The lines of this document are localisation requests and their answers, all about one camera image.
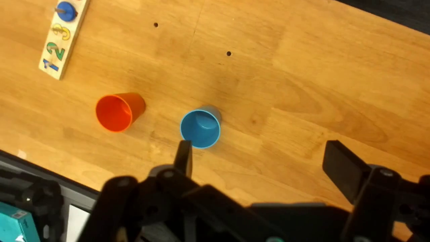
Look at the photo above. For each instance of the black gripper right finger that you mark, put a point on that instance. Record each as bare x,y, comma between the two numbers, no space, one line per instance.
384,202

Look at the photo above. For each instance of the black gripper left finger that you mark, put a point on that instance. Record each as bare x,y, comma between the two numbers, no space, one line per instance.
148,206

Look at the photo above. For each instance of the blue plastic cup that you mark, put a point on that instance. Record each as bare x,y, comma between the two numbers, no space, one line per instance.
200,128

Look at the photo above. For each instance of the orange plastic cup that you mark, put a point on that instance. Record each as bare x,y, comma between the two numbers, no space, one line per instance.
116,113

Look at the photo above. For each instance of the black side board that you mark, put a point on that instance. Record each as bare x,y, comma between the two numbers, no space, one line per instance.
67,186

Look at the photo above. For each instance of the teal box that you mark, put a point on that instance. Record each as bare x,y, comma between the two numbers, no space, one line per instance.
15,226

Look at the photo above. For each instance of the wooden number puzzle board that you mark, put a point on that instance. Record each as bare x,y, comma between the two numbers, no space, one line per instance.
62,45

